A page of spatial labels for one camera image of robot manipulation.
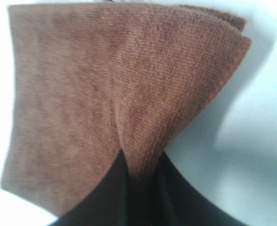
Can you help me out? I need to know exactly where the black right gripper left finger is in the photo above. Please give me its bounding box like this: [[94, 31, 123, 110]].
[[51, 150, 129, 226]]

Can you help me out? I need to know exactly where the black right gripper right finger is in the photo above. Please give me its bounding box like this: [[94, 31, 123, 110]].
[[152, 152, 226, 226]]

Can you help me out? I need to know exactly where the brown towel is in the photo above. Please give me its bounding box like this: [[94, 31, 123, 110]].
[[0, 2, 251, 215]]

